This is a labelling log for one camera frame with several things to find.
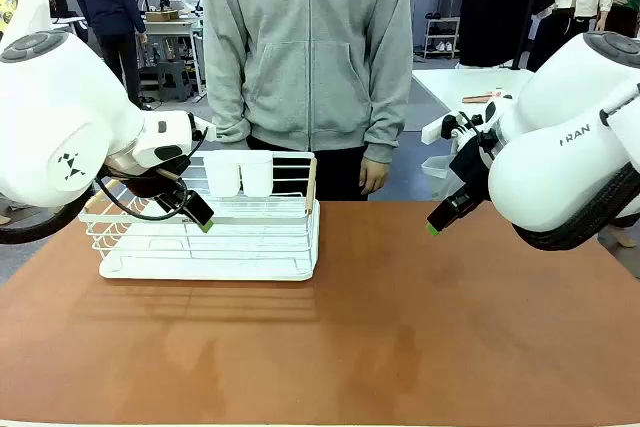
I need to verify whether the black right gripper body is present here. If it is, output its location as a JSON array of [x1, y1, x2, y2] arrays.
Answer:
[[448, 134, 495, 201]]

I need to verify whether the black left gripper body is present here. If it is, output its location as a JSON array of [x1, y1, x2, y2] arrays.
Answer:
[[123, 156, 195, 214]]

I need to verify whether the white wire dish rack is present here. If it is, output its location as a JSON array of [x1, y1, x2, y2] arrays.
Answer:
[[78, 149, 322, 283]]

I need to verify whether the person's left hand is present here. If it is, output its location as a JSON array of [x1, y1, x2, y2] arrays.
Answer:
[[358, 156, 393, 197]]

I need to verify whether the clear plastic bag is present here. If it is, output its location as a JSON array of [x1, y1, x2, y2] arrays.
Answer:
[[420, 153, 466, 202]]

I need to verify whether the white plastic cup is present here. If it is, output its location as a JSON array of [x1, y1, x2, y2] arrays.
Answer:
[[201, 150, 243, 199], [238, 151, 275, 199]]

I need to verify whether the white side table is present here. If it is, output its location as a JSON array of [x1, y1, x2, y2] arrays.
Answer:
[[411, 66, 537, 117]]

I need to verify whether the grey step stool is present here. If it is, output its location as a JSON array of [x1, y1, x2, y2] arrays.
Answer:
[[156, 60, 195, 104]]

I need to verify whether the white shoe rack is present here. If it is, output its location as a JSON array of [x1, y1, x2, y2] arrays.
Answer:
[[422, 15, 462, 61]]

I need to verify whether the background workbench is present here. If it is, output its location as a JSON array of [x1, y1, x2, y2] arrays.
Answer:
[[140, 15, 207, 99]]

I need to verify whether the person in dark trousers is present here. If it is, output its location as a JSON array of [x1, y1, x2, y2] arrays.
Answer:
[[602, 211, 640, 250]]

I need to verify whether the hanging black coat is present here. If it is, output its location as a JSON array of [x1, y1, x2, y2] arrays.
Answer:
[[458, 0, 557, 69]]

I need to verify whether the cardboard box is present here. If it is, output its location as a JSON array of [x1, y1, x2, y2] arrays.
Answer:
[[144, 8, 181, 24]]

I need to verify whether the white background desk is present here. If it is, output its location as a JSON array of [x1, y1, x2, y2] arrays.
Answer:
[[49, 15, 90, 44]]

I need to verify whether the person in navy sweater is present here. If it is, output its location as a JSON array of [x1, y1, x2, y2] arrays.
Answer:
[[70, 0, 152, 112]]

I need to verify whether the person in grey hoodie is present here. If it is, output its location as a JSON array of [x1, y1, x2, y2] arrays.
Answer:
[[201, 0, 414, 202]]

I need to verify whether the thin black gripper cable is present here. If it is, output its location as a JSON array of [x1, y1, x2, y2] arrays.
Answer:
[[93, 125, 210, 223]]

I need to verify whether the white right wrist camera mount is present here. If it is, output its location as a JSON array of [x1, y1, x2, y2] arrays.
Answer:
[[420, 113, 482, 147]]

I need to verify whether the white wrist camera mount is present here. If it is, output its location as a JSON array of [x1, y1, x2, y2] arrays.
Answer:
[[420, 113, 482, 147], [191, 114, 218, 143]]

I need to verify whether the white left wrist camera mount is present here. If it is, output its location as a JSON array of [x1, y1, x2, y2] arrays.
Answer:
[[191, 114, 218, 143]]

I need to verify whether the black left arm cable sleeve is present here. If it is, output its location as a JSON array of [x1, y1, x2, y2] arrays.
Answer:
[[0, 185, 97, 246]]

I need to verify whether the black arm cable sleeve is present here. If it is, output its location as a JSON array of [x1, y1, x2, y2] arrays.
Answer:
[[511, 160, 640, 253], [0, 185, 97, 246]]

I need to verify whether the black right arm cable sleeve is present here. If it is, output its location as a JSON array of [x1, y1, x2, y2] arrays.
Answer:
[[511, 160, 640, 253]]

